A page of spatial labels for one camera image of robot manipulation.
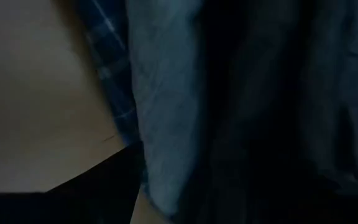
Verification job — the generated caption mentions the blue plaid cloth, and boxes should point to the blue plaid cloth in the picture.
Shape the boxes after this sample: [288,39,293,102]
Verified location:
[73,0,155,215]

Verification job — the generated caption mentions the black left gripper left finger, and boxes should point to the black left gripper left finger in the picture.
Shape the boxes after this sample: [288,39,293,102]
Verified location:
[0,141,145,224]

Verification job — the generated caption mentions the black garment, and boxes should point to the black garment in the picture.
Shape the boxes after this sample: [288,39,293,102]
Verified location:
[178,0,358,224]

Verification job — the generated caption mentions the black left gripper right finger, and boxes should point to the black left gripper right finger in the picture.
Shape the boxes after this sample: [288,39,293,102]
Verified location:
[290,175,358,224]

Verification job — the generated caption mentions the gray garment with tag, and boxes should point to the gray garment with tag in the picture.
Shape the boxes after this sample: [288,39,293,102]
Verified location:
[124,0,209,220]

